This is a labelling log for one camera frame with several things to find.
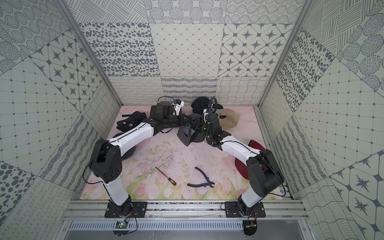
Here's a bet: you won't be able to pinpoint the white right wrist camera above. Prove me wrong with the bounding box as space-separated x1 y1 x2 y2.
203 108 214 123

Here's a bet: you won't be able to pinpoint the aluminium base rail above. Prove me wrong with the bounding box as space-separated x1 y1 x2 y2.
62 200 309 232

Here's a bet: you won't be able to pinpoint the beige baseball cap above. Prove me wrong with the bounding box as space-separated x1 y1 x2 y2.
216 109 240 130

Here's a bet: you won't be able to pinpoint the blue handled pliers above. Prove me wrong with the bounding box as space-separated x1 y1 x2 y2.
187 166 216 189

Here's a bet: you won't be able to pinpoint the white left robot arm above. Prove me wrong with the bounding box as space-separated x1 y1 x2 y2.
88 99 191 217

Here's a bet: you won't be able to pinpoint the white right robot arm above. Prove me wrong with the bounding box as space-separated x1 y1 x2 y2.
198 112 284 215

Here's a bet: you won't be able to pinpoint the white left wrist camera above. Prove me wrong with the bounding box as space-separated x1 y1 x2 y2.
174 99 185 116

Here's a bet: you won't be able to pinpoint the navy baseball cap metal buckle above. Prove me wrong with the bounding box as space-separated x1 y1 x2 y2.
117 111 147 133

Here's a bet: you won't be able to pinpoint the yellow handled screwdriver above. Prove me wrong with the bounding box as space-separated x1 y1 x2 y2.
156 167 177 186

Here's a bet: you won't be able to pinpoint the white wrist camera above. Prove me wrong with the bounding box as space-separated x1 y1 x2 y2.
174 99 185 116
203 108 214 123

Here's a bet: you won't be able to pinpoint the dark red baseball cap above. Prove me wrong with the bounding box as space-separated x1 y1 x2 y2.
234 139 266 181

